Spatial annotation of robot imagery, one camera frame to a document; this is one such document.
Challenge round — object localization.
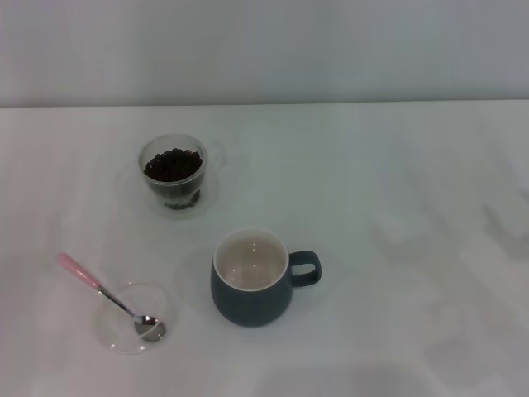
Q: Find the clear glass cup with handle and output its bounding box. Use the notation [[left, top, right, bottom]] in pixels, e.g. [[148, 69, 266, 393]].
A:
[[137, 132, 229, 221]]

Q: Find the heap of dark coffee beans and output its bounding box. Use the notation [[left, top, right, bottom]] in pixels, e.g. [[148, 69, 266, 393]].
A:
[[143, 147, 204, 210]]

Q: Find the clear glass saucer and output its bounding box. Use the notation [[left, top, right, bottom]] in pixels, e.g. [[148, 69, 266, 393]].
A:
[[96, 281, 176, 355]]

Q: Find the pink-handled metal spoon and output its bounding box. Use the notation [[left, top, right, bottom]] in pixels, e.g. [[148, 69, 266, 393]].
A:
[[56, 251, 168, 343]]

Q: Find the dark teal ceramic mug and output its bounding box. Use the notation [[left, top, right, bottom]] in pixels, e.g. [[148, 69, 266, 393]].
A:
[[210, 226, 323, 329]]

